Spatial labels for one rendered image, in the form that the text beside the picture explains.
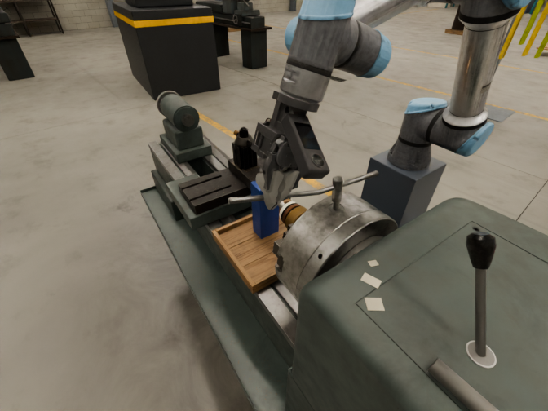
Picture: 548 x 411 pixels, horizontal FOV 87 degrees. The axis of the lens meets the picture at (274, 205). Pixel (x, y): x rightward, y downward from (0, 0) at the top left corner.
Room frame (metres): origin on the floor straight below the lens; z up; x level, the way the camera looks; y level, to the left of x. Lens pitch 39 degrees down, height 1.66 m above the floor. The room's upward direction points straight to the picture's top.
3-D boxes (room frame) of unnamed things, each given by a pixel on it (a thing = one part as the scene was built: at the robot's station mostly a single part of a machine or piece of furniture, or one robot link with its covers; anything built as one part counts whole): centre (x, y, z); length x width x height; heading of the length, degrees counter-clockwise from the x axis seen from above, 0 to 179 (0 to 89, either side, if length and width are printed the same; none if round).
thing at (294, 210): (0.64, -0.08, 1.08); 0.09 x 0.09 x 0.09; 34
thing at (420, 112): (0.96, -0.52, 1.27); 0.13 x 0.12 x 0.14; 34
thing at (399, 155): (0.97, -0.51, 1.15); 0.15 x 0.15 x 0.10
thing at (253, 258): (0.76, 0.00, 0.88); 0.36 x 0.30 x 0.04; 124
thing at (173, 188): (1.09, 0.19, 0.89); 0.53 x 0.30 x 0.06; 124
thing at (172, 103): (1.51, 0.51, 1.01); 0.30 x 0.20 x 0.29; 34
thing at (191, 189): (1.04, 0.17, 0.95); 0.43 x 0.18 x 0.04; 124
